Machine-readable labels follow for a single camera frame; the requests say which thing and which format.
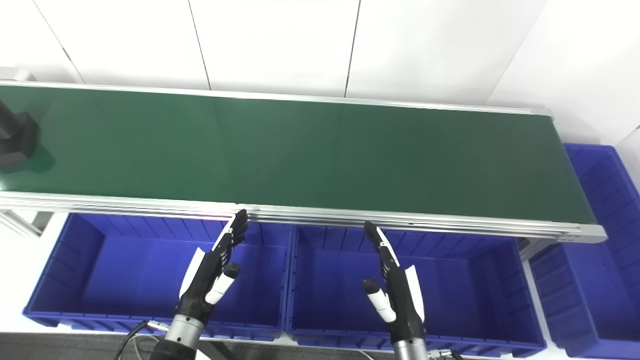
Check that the aluminium conveyor leg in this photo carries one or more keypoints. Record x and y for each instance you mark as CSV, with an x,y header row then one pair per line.
x,y
532,247
22,222

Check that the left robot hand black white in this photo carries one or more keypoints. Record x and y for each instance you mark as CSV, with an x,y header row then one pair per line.
x,y
207,280

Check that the green conveyor belt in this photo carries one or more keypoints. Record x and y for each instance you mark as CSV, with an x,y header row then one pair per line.
x,y
300,155
400,222

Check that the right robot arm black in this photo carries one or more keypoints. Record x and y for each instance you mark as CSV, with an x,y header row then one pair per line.
x,y
410,350

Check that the black cylinder block part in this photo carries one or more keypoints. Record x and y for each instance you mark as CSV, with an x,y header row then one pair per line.
x,y
17,140

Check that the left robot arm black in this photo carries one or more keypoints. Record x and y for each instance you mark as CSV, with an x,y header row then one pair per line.
x,y
180,335

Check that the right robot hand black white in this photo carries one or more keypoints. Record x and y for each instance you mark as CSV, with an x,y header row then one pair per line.
x,y
402,305

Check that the blue plastic bin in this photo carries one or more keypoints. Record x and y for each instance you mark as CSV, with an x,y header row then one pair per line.
x,y
595,270
465,290
125,270

